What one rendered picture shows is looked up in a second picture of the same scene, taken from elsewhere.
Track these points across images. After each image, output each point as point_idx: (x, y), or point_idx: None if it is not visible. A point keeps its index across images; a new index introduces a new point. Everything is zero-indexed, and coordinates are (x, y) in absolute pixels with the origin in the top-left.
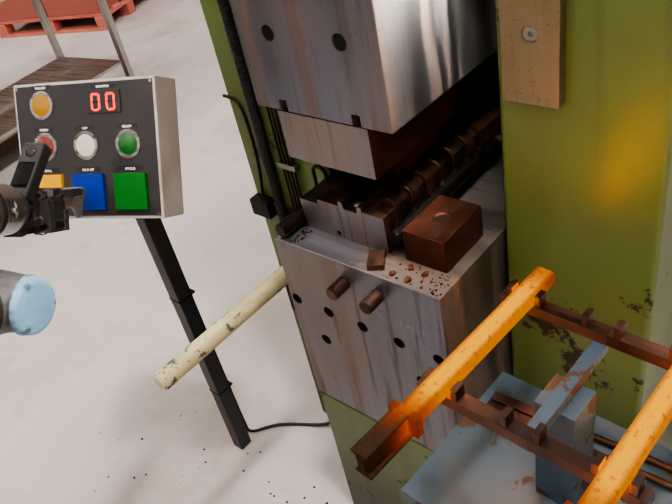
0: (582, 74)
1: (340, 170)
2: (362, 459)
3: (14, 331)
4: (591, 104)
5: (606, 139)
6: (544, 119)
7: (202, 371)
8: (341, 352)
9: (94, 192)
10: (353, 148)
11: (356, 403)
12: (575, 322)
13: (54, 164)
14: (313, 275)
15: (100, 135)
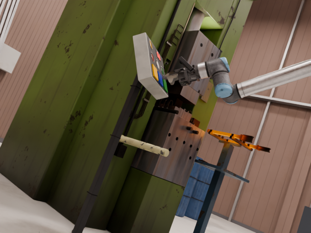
0: (208, 98)
1: (189, 101)
2: (253, 137)
3: (238, 100)
4: (207, 103)
5: (207, 110)
6: (201, 104)
7: (97, 180)
8: (171, 153)
9: (161, 80)
10: (195, 96)
11: (164, 175)
12: (219, 136)
13: (154, 64)
14: (180, 126)
15: (158, 64)
